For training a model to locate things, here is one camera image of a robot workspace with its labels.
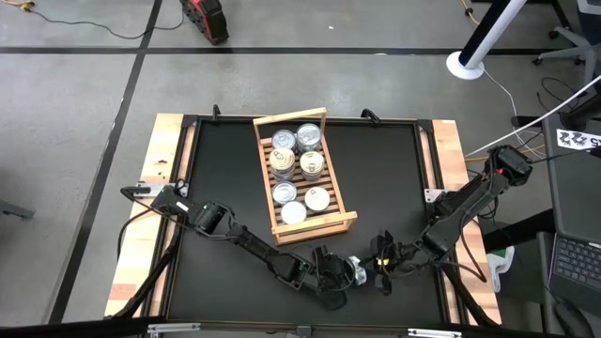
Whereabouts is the grey office chair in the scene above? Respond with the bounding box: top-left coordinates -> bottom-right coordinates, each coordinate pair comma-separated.
532,0 -> 601,88

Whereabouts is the black frame bar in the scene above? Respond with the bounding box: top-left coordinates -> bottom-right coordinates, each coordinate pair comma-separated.
0,316 -> 601,338

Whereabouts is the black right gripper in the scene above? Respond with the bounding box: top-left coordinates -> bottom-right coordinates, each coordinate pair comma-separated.
370,228 -> 424,297

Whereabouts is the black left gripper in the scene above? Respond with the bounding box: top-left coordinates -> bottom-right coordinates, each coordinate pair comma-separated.
309,244 -> 358,312

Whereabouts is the white tower fan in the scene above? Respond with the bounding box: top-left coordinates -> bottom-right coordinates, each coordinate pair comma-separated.
445,0 -> 528,81

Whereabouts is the blue red can gold lid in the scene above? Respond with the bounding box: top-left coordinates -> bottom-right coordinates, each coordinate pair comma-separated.
268,146 -> 297,182
303,185 -> 331,211

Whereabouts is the pink can silver lid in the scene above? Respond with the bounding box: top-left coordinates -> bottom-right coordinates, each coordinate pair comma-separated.
270,128 -> 298,151

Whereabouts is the teal can silver lid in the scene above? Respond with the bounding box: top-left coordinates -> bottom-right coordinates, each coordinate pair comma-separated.
295,122 -> 323,158

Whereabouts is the wooden table side plank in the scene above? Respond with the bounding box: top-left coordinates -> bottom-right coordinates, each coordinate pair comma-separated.
103,112 -> 201,318
419,118 -> 503,326

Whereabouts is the black laptop keyboard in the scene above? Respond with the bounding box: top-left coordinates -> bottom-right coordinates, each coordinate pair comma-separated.
547,232 -> 601,316

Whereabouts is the grey floor bracket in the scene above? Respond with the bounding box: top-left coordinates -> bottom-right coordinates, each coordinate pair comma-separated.
0,199 -> 37,221

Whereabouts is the white lid can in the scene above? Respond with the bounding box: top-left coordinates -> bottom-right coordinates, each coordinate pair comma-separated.
280,199 -> 308,225

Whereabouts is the white green bag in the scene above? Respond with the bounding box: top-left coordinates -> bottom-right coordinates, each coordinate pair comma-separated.
485,245 -> 516,293

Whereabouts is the dark grey desk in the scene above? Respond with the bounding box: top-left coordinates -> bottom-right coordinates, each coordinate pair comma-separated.
542,111 -> 601,236

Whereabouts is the wooden slatted shelf rack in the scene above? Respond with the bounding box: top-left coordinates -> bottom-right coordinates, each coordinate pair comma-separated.
252,106 -> 359,246

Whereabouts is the red black tool case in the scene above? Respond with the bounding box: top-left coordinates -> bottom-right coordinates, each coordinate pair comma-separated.
179,0 -> 230,46

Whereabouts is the Bumble Bee can silver lid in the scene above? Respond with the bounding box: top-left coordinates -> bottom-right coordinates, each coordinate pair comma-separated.
271,179 -> 298,206

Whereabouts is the black clamp handle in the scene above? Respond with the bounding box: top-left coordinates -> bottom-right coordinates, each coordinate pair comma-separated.
119,185 -> 152,198

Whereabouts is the black floor cable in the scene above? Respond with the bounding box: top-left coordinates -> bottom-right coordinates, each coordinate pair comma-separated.
25,7 -> 185,40

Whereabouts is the white paper marker tag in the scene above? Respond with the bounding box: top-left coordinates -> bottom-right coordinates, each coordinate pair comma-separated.
556,128 -> 601,152

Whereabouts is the blue red can cream lid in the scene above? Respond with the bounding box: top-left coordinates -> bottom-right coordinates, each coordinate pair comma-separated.
299,149 -> 326,182

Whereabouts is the thin white cable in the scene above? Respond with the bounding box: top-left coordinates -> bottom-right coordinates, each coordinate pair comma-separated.
481,68 -> 530,146

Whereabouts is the thick white cable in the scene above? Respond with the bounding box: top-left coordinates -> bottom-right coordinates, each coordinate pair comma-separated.
464,74 -> 601,159

